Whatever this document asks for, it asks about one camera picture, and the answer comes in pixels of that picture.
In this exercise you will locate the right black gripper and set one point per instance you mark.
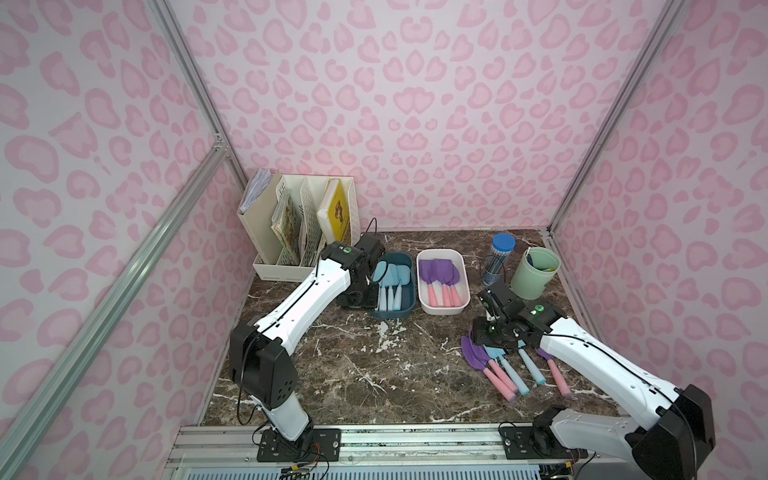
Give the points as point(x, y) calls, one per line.
point(491, 309)

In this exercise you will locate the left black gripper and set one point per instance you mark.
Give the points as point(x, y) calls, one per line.
point(358, 294)

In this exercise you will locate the teal round shovel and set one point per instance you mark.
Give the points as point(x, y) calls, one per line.
point(389, 284)

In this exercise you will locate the dark teal storage box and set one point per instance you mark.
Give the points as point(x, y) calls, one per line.
point(410, 294)

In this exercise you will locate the teal heart shovel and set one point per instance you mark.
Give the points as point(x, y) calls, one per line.
point(403, 277)

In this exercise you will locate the purple square shovel pink handle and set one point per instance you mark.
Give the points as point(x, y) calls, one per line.
point(427, 275)

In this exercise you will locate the white storage box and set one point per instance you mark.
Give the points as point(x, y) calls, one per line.
point(463, 287)

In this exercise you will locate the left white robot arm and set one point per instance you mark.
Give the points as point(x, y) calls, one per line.
point(260, 353)

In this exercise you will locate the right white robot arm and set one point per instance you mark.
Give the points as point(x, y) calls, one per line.
point(668, 432)

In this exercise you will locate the teal pointed shovel far right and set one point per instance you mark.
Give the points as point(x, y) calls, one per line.
point(536, 374)

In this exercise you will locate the green cup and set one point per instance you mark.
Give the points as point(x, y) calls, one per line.
point(537, 267)

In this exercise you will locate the blue lid pen tube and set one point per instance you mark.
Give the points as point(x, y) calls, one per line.
point(502, 245)

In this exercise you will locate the purple shovel far right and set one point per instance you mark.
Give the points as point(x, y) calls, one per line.
point(557, 375)

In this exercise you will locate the yellow book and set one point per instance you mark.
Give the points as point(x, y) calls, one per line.
point(333, 213)

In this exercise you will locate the white file organizer rack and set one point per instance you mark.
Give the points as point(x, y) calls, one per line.
point(307, 193)

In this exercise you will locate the illustrated picture book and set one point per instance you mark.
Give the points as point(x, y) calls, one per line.
point(285, 224)

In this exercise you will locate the beige folder with papers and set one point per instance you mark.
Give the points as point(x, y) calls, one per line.
point(255, 212)

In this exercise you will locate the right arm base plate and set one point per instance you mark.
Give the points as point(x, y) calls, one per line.
point(525, 442)

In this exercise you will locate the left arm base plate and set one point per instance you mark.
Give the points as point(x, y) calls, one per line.
point(312, 444)

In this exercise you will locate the aluminium front rail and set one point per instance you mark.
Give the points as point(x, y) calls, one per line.
point(427, 451)

